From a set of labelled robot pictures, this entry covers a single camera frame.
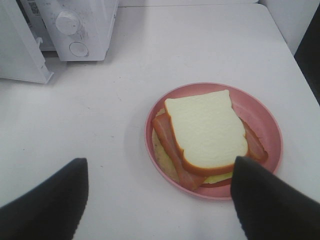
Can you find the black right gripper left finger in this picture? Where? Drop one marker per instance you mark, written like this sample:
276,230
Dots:
50,211

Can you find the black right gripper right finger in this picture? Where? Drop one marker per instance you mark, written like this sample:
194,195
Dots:
270,209

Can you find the pink round plate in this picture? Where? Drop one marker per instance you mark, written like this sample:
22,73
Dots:
247,107

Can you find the white bread sandwich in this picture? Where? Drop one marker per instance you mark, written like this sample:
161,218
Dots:
201,136

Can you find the white microwave door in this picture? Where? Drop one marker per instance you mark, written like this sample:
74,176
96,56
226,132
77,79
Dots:
20,55

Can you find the round door release button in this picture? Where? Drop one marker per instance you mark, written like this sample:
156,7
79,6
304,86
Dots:
78,49

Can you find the white timer knob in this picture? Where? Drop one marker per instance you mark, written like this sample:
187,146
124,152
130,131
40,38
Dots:
67,23

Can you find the white microwave oven body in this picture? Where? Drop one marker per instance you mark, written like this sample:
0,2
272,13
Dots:
97,18

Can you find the warning sticker with QR code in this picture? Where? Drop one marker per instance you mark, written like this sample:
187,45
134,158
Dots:
34,8

